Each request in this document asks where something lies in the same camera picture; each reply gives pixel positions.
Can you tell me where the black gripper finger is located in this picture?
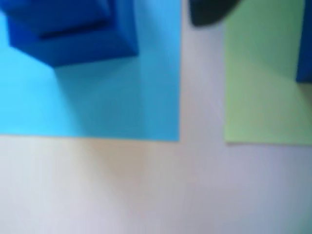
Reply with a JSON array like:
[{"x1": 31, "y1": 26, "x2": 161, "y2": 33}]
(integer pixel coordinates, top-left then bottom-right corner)
[{"x1": 189, "y1": 0, "x2": 241, "y2": 27}]

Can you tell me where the large blue cube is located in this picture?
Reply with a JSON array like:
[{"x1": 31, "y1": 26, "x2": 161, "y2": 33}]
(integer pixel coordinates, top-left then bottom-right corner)
[{"x1": 295, "y1": 0, "x2": 312, "y2": 84}]

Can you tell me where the medium blue cube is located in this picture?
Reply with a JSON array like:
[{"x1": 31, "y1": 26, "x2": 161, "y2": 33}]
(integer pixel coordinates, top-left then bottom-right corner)
[{"x1": 7, "y1": 0, "x2": 140, "y2": 67}]

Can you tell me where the small blue cube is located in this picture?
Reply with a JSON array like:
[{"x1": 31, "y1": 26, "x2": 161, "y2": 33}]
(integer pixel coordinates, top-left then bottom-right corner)
[{"x1": 0, "y1": 0, "x2": 112, "y2": 38}]

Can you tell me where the green paper square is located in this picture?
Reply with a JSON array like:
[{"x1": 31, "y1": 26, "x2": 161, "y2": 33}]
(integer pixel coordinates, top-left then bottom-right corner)
[{"x1": 223, "y1": 0, "x2": 312, "y2": 145}]

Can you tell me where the light blue paper square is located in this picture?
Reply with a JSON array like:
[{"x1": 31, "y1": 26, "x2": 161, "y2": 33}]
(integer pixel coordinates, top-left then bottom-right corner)
[{"x1": 0, "y1": 0, "x2": 182, "y2": 142}]

